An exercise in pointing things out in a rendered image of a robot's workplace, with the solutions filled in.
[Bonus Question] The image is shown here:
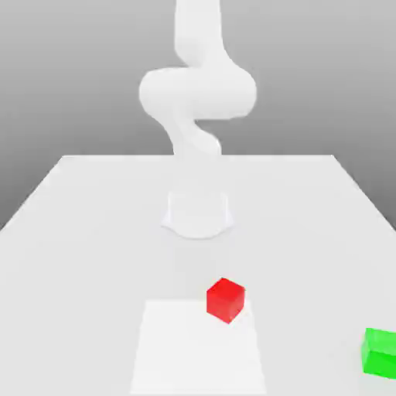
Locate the small red cube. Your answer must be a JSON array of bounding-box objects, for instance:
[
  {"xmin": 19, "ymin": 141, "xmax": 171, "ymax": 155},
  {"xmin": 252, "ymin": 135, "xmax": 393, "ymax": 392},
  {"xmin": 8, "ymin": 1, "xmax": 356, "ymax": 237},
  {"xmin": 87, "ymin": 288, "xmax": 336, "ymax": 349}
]
[{"xmin": 206, "ymin": 277, "xmax": 246, "ymax": 325}]

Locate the small green cube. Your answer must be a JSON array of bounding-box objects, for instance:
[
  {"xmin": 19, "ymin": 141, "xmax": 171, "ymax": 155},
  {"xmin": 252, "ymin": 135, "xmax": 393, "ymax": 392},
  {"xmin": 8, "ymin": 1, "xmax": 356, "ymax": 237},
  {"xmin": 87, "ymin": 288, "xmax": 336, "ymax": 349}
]
[{"xmin": 360, "ymin": 327, "xmax": 396, "ymax": 381}]

